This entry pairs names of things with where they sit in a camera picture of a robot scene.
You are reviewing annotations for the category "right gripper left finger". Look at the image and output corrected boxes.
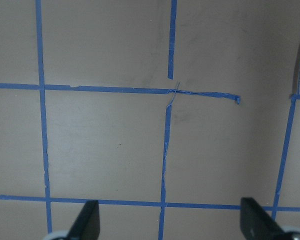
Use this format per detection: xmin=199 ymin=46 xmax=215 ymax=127
xmin=66 ymin=200 xmax=101 ymax=240

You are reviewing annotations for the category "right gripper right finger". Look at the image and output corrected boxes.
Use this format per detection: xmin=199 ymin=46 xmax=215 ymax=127
xmin=240 ymin=197 xmax=300 ymax=240

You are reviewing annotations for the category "brown paper table cover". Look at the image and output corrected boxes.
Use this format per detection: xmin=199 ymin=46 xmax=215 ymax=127
xmin=0 ymin=0 xmax=300 ymax=240

